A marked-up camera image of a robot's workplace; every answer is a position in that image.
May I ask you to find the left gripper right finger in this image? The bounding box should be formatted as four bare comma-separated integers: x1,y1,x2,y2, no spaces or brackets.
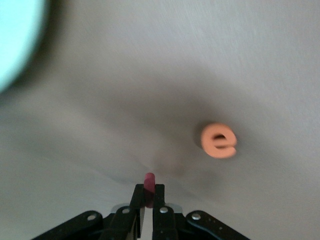
152,184,248,240

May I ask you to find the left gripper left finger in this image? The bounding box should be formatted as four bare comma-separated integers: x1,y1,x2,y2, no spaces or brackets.
32,184,146,240

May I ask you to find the dark red letter l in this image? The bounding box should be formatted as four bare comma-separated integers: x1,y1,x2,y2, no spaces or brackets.
143,172,156,209

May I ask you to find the orange letter e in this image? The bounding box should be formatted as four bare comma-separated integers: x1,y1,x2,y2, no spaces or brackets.
201,121,238,159

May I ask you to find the green plate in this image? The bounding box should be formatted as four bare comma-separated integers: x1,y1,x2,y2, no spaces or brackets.
0,0,50,95

